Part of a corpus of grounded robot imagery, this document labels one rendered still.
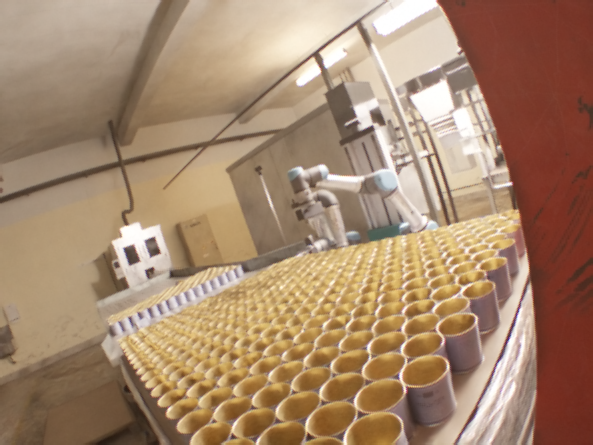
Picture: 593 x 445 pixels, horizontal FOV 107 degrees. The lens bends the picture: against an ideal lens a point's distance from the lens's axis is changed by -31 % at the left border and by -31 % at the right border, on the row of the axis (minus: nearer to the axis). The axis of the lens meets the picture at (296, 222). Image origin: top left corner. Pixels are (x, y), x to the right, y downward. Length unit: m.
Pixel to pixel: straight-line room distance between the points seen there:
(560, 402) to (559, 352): 0.05
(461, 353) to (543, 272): 0.33
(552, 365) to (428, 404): 0.22
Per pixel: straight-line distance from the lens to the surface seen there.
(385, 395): 0.47
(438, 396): 0.44
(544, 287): 0.23
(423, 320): 0.60
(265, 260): 2.42
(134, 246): 6.70
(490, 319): 0.63
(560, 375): 0.27
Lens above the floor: 1.48
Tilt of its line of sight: 4 degrees down
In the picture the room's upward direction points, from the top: 20 degrees counter-clockwise
